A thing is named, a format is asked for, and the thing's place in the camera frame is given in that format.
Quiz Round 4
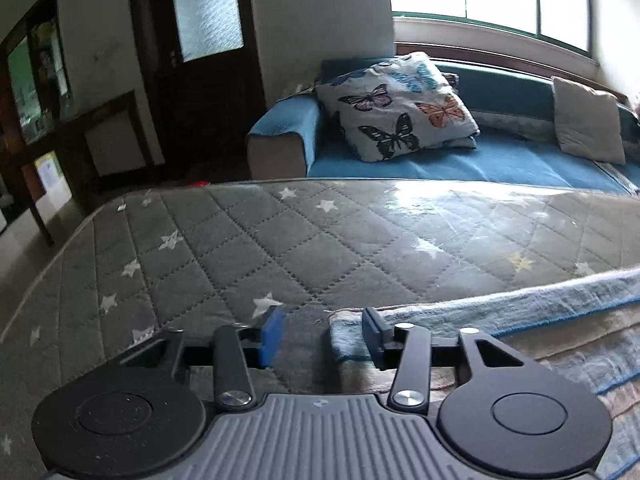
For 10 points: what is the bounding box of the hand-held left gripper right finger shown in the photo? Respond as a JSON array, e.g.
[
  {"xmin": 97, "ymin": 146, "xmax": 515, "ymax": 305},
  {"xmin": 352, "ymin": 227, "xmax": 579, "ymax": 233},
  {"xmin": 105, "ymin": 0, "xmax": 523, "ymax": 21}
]
[{"xmin": 362, "ymin": 306, "xmax": 543, "ymax": 417}]

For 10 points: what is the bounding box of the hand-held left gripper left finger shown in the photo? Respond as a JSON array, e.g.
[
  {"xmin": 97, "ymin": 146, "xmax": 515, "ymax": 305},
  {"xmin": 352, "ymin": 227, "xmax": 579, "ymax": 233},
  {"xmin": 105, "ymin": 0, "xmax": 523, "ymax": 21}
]
[{"xmin": 117, "ymin": 305, "xmax": 289, "ymax": 412}]

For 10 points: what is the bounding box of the blue beige striped garment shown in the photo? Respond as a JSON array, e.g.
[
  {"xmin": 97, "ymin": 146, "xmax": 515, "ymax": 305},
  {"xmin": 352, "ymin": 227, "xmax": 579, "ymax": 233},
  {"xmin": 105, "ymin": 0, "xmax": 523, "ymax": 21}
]
[{"xmin": 327, "ymin": 267, "xmax": 640, "ymax": 480}]

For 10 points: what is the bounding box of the grey star quilted mat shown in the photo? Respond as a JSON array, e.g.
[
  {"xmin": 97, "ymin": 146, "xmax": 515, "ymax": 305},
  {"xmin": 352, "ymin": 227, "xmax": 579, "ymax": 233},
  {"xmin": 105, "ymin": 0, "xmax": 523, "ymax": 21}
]
[{"xmin": 0, "ymin": 180, "xmax": 640, "ymax": 480}]

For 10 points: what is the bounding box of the blue sofa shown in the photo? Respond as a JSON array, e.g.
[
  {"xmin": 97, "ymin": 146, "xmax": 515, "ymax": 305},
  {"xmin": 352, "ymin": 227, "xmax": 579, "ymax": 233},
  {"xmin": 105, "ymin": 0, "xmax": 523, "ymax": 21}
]
[{"xmin": 247, "ymin": 57, "xmax": 640, "ymax": 196}]

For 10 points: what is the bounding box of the butterfly print pillow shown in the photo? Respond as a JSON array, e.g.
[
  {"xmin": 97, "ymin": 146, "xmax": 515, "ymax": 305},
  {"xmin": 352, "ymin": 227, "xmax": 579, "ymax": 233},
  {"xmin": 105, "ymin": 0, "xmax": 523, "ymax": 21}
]
[{"xmin": 315, "ymin": 51, "xmax": 481, "ymax": 163}]

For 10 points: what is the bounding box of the dark wooden glass door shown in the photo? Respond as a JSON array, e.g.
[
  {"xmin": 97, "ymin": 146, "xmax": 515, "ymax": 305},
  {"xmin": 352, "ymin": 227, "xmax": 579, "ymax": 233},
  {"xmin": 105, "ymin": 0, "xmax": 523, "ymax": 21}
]
[{"xmin": 127, "ymin": 0, "xmax": 268, "ymax": 181}]

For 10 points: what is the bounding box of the white cardboard box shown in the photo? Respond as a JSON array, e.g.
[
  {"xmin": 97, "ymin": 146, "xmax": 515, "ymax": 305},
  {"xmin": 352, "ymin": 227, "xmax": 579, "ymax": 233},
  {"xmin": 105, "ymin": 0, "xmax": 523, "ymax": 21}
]
[{"xmin": 34, "ymin": 151, "xmax": 74, "ymax": 211}]

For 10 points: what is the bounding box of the dark wooden side table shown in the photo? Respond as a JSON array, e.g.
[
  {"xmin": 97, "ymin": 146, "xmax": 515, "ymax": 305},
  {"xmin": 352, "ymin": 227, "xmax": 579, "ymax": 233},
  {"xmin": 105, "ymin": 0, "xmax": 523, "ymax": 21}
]
[{"xmin": 20, "ymin": 90, "xmax": 157, "ymax": 247}]

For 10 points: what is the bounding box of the beige pillow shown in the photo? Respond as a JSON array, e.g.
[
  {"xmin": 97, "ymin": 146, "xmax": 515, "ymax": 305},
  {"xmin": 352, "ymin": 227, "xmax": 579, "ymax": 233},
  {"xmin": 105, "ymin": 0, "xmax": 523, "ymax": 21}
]
[{"xmin": 551, "ymin": 76, "xmax": 627, "ymax": 165}]

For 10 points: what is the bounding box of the wooden display cabinet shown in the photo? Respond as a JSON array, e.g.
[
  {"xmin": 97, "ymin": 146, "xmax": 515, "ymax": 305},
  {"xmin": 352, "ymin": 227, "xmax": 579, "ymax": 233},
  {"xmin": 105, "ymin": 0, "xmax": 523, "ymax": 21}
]
[{"xmin": 0, "ymin": 0, "xmax": 76, "ymax": 161}]

